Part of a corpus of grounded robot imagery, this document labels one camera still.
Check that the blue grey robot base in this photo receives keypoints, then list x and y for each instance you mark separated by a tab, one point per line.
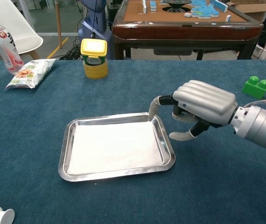
101	25

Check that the yellow lidded jar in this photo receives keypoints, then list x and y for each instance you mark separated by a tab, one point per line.
95	70

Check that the black table centre dome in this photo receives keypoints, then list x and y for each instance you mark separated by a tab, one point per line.
175	5

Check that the clear bottle pink label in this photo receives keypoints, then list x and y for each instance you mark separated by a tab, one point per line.
7	46

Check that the blue white tile stack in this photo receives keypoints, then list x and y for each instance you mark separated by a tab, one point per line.
153	6

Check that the white chair wooden legs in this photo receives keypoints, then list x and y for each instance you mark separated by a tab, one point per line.
25	35

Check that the white snack bag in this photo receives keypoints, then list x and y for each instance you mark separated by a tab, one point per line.
30	74

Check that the blue mahjong tile pile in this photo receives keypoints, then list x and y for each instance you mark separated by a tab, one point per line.
203	10

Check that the brown mahjong table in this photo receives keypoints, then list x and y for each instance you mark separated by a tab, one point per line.
181	30

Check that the wooden pole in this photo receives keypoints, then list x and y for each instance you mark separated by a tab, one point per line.
58	23

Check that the white mahjong tile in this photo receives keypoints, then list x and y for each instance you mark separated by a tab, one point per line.
188	15
228	18

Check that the green building block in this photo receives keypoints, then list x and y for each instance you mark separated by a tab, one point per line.
255	89

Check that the silver metal tray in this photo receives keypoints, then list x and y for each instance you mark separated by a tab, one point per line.
123	173

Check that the blue mahjong tile row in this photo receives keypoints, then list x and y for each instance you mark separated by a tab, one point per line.
221	5

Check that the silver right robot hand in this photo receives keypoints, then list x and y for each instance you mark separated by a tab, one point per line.
205	102

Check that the white paper sheet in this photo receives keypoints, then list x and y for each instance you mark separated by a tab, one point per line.
114	147

